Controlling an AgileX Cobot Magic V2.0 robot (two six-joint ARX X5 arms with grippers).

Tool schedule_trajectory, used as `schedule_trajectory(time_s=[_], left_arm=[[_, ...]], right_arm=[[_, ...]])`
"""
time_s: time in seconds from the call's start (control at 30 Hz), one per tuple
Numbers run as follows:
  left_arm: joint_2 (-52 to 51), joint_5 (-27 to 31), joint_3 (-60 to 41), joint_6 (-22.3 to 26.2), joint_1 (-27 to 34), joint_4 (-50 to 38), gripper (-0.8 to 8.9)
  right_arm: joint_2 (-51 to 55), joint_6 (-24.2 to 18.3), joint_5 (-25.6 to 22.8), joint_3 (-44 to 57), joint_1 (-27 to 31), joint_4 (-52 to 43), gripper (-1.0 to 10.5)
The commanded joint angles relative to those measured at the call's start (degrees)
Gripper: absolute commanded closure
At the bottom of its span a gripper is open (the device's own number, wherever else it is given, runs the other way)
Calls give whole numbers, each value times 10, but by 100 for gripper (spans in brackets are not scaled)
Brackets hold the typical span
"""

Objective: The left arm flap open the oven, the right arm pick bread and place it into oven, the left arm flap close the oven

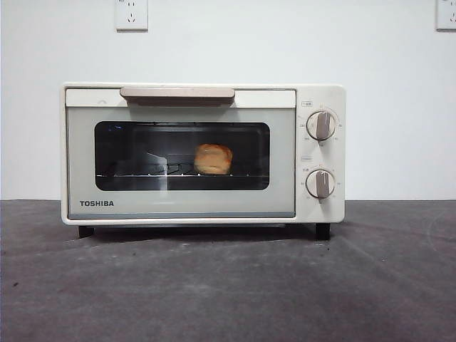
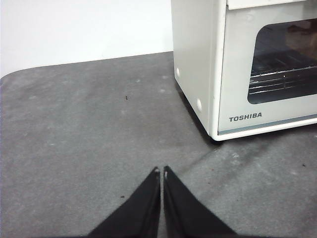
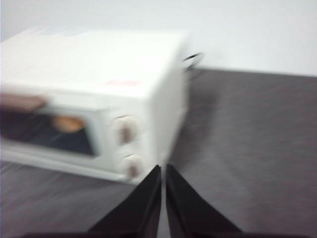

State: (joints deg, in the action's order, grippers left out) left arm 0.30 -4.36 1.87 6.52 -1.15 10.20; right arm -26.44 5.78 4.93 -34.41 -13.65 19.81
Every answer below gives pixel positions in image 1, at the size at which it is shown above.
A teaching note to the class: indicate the golden brown bread loaf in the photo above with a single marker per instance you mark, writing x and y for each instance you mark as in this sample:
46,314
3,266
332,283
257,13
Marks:
213,159

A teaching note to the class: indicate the oven door with glass window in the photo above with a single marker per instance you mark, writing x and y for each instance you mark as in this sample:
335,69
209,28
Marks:
178,204

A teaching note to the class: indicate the cream oven control knob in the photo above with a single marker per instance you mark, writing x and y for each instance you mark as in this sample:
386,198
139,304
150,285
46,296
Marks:
320,125
320,184

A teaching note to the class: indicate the cream Toshiba toaster oven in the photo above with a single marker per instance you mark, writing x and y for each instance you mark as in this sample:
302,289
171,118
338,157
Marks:
320,96

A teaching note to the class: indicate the white wall socket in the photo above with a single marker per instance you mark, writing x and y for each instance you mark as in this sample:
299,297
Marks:
131,16
447,16

